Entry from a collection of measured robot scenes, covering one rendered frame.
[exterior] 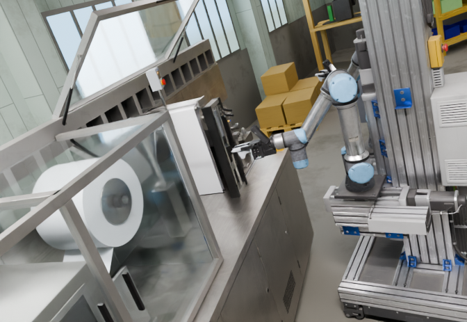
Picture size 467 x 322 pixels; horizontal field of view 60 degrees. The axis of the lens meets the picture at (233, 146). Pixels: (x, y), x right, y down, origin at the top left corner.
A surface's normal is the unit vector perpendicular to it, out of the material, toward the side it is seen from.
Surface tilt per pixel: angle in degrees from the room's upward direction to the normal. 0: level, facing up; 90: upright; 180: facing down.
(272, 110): 90
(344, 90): 82
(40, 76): 90
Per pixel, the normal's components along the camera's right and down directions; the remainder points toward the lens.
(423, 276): -0.29, -0.90
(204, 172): -0.31, 0.42
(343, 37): -0.50, 0.44
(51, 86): 0.82, -0.05
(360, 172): -0.05, 0.49
